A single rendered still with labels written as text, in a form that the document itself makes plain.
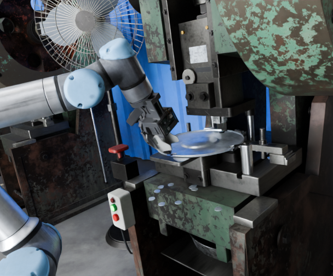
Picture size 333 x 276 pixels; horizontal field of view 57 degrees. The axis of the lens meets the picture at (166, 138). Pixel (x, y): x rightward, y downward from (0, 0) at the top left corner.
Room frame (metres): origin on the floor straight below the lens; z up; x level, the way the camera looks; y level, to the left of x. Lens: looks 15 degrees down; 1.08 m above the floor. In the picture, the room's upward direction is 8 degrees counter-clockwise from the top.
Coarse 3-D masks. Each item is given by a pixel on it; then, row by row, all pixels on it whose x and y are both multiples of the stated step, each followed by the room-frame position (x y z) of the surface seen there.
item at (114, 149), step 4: (120, 144) 1.20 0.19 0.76; (112, 148) 1.15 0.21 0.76; (116, 148) 1.14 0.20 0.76; (120, 148) 1.14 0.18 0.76; (124, 148) 1.15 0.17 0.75; (128, 148) 1.16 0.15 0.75; (112, 152) 1.14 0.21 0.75; (116, 152) 1.13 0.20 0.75; (120, 152) 1.16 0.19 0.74; (120, 156) 1.16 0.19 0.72
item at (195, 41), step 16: (192, 32) 1.03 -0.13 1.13; (208, 32) 0.99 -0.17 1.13; (192, 48) 1.04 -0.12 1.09; (208, 48) 0.99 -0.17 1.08; (192, 64) 1.04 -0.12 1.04; (208, 64) 1.00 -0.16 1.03; (192, 80) 1.03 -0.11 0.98; (208, 80) 1.00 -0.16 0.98; (224, 80) 0.98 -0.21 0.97; (240, 80) 1.04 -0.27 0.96; (192, 96) 1.01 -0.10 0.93; (208, 96) 0.97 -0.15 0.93; (224, 96) 0.98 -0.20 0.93; (240, 96) 1.04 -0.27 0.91
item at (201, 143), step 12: (192, 132) 1.14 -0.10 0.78; (204, 132) 1.12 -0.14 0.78; (216, 132) 1.09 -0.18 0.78; (228, 132) 1.07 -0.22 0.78; (180, 144) 1.00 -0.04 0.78; (192, 144) 0.96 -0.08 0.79; (204, 144) 0.94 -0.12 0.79; (216, 144) 0.94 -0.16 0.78; (228, 144) 0.93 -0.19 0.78; (180, 156) 0.87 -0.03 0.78; (192, 156) 0.85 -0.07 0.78
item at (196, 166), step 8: (152, 160) 0.91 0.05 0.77; (160, 160) 0.89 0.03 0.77; (168, 160) 0.86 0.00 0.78; (176, 160) 0.85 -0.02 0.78; (184, 160) 0.84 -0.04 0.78; (192, 160) 0.86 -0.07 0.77; (200, 160) 0.93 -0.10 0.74; (208, 160) 0.94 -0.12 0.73; (216, 160) 0.97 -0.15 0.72; (184, 168) 0.98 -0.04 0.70; (192, 168) 0.96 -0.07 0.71; (200, 168) 0.93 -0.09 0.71; (208, 168) 0.94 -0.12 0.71; (184, 176) 0.98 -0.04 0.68; (192, 176) 0.96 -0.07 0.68; (200, 176) 0.93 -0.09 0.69; (208, 176) 0.93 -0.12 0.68; (200, 184) 0.94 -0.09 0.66; (208, 184) 0.93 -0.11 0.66
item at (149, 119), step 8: (152, 96) 0.81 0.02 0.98; (160, 96) 0.80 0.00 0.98; (136, 104) 0.79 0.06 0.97; (144, 104) 0.79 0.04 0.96; (152, 104) 0.78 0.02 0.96; (160, 104) 0.82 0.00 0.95; (144, 112) 0.82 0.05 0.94; (152, 112) 0.80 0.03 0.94; (160, 112) 0.80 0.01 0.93; (168, 112) 0.81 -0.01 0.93; (144, 120) 0.82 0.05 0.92; (152, 120) 0.80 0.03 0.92; (160, 120) 0.79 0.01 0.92; (168, 120) 0.81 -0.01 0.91; (176, 120) 0.84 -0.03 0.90; (144, 128) 0.83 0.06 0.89; (152, 128) 0.83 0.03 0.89; (160, 128) 0.80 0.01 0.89; (168, 128) 0.81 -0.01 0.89; (160, 136) 0.80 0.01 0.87
